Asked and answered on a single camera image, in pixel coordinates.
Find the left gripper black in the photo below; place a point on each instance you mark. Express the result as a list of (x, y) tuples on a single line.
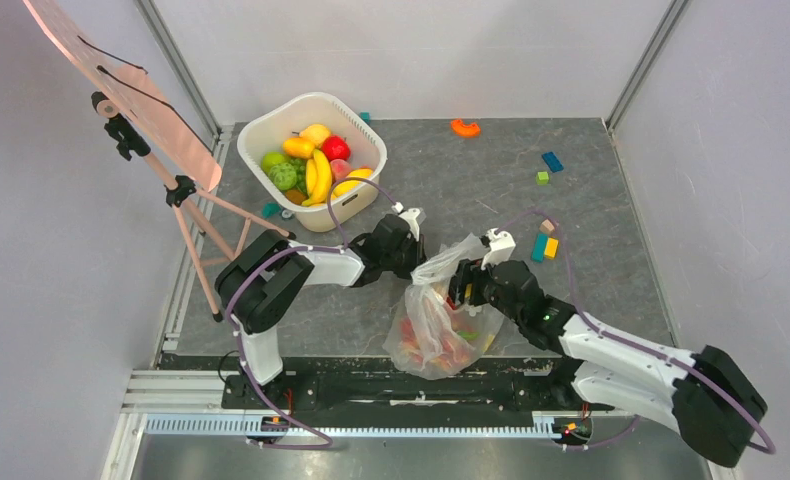
[(419, 255)]

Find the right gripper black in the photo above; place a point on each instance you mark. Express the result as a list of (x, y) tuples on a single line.
[(467, 283)]

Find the clear plastic bag of fruits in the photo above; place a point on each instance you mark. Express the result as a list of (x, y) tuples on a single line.
[(428, 337)]

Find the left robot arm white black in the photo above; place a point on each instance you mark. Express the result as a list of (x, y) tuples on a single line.
[(258, 287)]

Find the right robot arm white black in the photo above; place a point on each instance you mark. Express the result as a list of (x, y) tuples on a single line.
[(704, 397)]

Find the fake peach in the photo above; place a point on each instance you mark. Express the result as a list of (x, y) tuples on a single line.
[(340, 169)]

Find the yellow fake banana bunch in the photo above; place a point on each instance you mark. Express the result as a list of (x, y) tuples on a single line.
[(319, 168)]

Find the red fake apple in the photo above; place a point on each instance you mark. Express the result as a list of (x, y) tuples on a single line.
[(336, 148)]

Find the green fake custard apple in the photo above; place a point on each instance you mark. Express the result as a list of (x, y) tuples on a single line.
[(284, 176)]

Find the orange yellow fake mango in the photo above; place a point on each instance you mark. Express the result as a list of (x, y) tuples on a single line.
[(297, 147)]

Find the yellow teal toy block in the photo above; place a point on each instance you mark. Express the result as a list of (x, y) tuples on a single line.
[(545, 247)]

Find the wooden toy cube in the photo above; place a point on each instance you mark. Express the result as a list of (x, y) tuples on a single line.
[(548, 227)]

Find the white plastic basket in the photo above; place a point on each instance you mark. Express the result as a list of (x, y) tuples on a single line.
[(268, 132)]

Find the teal toy piece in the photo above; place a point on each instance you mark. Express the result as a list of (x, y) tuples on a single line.
[(270, 209)]

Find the blue toy brick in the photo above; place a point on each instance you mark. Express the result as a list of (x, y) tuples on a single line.
[(553, 162)]

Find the orange curved toy block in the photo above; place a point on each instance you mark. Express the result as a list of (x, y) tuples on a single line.
[(465, 130)]

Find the pink tripod stand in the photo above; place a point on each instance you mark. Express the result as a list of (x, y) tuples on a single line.
[(179, 190)]

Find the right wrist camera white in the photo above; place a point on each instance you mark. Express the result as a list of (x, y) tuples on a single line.
[(500, 245)]

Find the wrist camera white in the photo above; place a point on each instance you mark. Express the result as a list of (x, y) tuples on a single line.
[(500, 245), (412, 216)]

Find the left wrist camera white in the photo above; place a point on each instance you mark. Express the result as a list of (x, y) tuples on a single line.
[(412, 216)]

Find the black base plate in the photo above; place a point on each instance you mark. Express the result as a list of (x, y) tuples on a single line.
[(527, 383)]

